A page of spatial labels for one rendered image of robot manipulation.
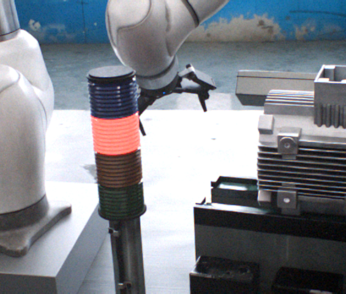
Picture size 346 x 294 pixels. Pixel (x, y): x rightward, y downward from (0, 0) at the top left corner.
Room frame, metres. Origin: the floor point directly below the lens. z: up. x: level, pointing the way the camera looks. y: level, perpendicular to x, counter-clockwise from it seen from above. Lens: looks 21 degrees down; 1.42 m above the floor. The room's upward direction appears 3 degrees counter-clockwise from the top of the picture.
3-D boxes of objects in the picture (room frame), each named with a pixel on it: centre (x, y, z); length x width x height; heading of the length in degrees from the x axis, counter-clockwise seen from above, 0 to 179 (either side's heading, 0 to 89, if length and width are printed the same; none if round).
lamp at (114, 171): (0.80, 0.07, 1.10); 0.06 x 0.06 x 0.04
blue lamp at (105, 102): (0.80, 0.07, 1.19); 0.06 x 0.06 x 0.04
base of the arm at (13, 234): (1.03, 0.30, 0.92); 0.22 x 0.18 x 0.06; 159
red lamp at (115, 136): (0.80, 0.07, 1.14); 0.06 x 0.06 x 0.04
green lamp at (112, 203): (0.80, 0.07, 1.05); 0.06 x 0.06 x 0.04
